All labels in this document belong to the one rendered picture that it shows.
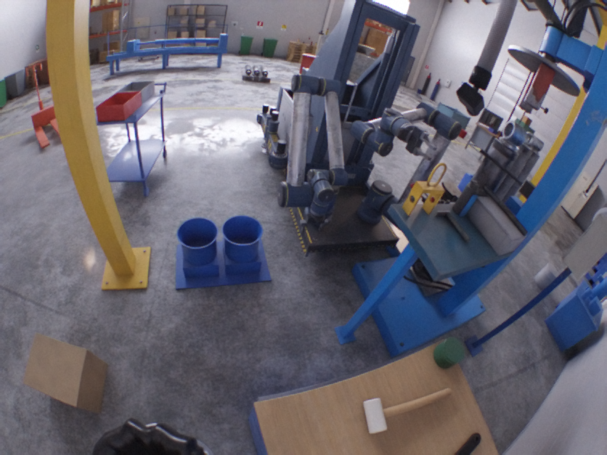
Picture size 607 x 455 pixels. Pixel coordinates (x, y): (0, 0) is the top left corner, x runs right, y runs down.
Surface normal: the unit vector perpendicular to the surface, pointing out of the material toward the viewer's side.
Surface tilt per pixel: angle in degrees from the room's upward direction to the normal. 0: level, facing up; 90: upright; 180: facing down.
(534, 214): 90
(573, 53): 90
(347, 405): 0
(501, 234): 90
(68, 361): 0
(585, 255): 90
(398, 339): 0
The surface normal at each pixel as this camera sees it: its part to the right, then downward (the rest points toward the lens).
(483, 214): -0.94, 0.06
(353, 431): 0.21, -0.70
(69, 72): 0.29, 0.71
